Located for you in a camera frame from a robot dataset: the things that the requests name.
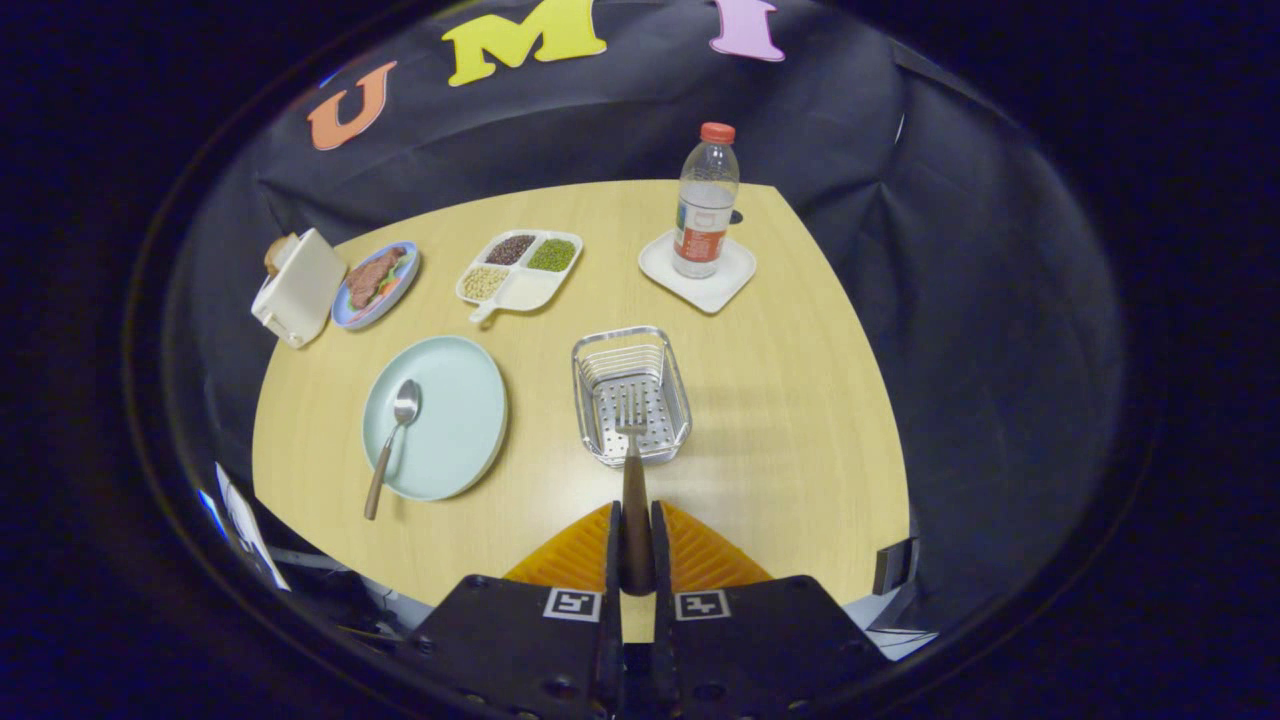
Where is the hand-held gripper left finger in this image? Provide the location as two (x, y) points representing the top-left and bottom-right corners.
(405, 500), (626, 720)

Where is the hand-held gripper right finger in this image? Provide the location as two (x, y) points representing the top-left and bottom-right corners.
(650, 500), (889, 720)

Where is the metal fork wooden handle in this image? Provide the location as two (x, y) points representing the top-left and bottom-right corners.
(614, 385), (657, 597)

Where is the metal spoon wooden handle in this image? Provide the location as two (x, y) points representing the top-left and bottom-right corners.
(363, 378), (422, 521)

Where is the pale green round plate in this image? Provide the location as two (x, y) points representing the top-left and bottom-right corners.
(362, 335), (509, 502)

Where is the dark grey block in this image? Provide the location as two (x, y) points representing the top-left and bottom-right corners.
(873, 538), (919, 597)

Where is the white square coaster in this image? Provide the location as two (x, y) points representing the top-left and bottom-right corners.
(638, 230), (758, 315)

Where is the white divided tray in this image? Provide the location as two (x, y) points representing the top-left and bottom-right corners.
(455, 229), (584, 324)

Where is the clear plastic bottle red cap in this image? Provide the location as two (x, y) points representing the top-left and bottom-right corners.
(672, 122), (741, 279)

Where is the blue round plate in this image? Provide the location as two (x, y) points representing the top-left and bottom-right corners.
(331, 241), (421, 331)

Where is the brown meat slice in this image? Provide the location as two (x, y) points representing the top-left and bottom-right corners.
(345, 247), (408, 309)

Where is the white toaster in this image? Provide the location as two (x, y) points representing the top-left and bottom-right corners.
(250, 228), (348, 349)

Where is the metal wire basket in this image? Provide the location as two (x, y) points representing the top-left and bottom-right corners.
(571, 326), (693, 469)

